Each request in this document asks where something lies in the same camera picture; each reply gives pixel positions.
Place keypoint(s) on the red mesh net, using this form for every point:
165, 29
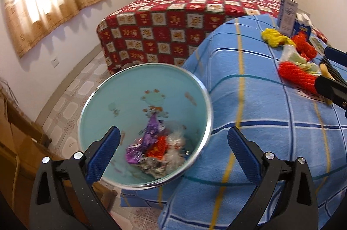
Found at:
295, 75

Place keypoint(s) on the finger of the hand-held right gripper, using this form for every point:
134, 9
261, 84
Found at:
337, 56
332, 91

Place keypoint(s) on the white wall socket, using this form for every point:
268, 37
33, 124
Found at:
55, 61

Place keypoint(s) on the black foam net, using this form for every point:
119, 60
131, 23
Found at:
332, 71

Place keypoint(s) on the wooden cabinet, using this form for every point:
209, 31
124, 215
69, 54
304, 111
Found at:
19, 137

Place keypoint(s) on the light blue trash bin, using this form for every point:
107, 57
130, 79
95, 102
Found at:
122, 99

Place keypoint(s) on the bed with red quilt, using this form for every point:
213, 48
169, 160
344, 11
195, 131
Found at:
176, 18

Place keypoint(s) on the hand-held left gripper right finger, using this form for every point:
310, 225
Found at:
242, 154

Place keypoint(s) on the blue milk carton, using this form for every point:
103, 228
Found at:
296, 26

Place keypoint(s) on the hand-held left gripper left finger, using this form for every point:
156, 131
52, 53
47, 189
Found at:
104, 154

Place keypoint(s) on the purple foil wrapper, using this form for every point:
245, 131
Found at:
149, 135

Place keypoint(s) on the clear plastic packet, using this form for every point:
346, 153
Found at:
318, 44

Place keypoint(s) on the blue checkered tablecloth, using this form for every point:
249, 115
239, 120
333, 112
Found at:
257, 124

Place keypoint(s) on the pink clear plastic bag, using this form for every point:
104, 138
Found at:
176, 147

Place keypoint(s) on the white tall carton box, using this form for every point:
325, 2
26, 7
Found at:
287, 15

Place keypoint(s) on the light green plastic bag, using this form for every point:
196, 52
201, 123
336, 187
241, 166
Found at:
292, 56

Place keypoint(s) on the wide beige patterned curtain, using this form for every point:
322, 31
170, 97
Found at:
67, 2

